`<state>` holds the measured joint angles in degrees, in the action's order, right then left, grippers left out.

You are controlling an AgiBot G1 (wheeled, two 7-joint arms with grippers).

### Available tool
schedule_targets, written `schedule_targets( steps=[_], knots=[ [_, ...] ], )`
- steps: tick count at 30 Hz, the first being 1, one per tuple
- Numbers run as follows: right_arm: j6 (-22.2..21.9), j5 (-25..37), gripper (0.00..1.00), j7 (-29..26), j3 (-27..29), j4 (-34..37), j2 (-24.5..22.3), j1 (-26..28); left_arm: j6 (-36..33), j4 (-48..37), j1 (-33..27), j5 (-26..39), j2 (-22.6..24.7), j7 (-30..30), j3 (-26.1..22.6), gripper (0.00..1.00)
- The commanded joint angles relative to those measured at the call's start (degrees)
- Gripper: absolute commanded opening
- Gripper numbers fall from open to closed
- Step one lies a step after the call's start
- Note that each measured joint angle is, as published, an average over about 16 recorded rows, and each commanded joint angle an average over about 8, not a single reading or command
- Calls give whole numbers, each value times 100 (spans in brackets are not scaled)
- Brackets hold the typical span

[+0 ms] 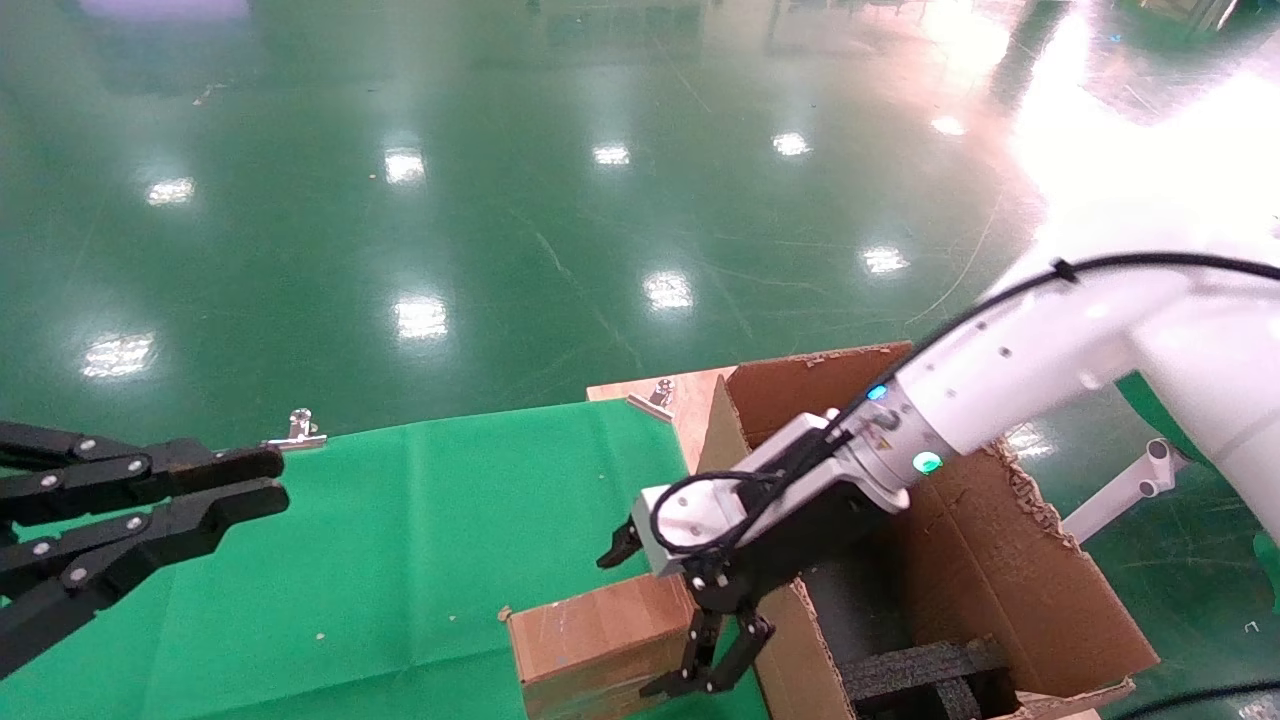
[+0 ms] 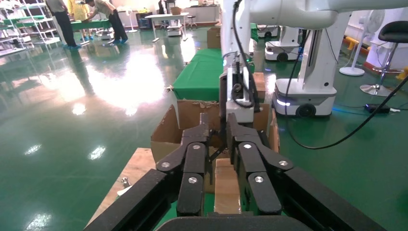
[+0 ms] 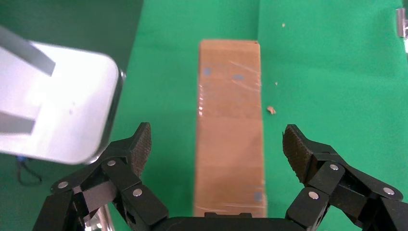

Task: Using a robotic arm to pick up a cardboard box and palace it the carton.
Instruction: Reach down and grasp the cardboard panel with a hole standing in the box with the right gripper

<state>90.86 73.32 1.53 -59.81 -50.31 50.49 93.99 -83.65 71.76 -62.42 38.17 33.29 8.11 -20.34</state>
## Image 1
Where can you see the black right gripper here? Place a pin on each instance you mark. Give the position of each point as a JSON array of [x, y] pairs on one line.
[[810, 535]]

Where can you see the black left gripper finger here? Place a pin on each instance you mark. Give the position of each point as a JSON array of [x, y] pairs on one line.
[[150, 535], [120, 465]]

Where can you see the small brown cardboard box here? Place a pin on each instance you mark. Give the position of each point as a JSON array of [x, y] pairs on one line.
[[590, 640]]

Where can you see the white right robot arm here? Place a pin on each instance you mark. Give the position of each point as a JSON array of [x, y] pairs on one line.
[[1060, 350]]

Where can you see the large open brown carton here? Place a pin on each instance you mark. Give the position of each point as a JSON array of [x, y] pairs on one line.
[[1000, 570]]

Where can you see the silver binder clip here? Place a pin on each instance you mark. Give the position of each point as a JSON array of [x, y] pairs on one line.
[[655, 398], [298, 432]]

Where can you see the green table cloth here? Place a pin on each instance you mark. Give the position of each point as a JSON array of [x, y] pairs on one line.
[[400, 540]]

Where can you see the black T-shaped foam insert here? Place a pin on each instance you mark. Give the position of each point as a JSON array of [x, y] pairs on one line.
[[920, 668]]

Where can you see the white metal strut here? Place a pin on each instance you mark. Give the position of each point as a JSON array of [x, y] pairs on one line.
[[1120, 495]]

